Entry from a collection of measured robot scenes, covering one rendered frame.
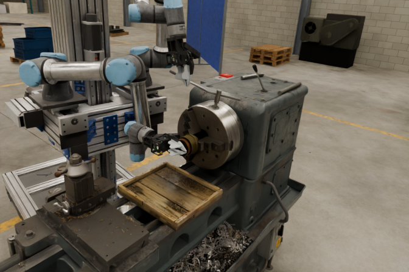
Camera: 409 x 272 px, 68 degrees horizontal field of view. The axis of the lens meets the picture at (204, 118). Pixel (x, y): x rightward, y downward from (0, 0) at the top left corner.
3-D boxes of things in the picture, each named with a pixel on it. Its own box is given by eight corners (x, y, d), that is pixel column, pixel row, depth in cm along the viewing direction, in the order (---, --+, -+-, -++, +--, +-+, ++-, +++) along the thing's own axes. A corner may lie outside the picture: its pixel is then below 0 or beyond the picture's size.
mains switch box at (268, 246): (265, 256, 219) (283, 155, 189) (288, 269, 210) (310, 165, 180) (240, 287, 194) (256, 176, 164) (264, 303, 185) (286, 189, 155)
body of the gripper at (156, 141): (159, 157, 131) (141, 148, 138) (174, 151, 138) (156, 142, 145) (160, 141, 129) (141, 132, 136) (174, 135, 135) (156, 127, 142)
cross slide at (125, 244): (79, 190, 126) (78, 181, 124) (150, 243, 102) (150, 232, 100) (37, 209, 113) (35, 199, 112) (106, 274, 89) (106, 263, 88)
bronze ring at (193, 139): (187, 129, 141) (173, 135, 134) (202, 135, 136) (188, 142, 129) (186, 147, 144) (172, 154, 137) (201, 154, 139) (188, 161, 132)
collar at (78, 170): (81, 162, 109) (80, 154, 108) (94, 170, 105) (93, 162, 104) (59, 170, 103) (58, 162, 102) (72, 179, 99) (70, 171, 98)
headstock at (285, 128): (237, 123, 222) (243, 70, 207) (300, 144, 195) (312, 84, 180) (181, 149, 177) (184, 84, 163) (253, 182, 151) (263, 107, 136)
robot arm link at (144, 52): (129, 66, 193) (129, 44, 188) (151, 66, 196) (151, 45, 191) (129, 70, 183) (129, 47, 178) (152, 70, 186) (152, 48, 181)
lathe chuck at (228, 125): (184, 142, 165) (196, 90, 150) (229, 174, 150) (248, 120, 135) (171, 148, 159) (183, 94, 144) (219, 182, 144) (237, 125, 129)
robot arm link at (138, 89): (125, 51, 152) (139, 140, 169) (117, 55, 142) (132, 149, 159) (148, 50, 150) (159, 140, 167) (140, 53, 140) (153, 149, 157)
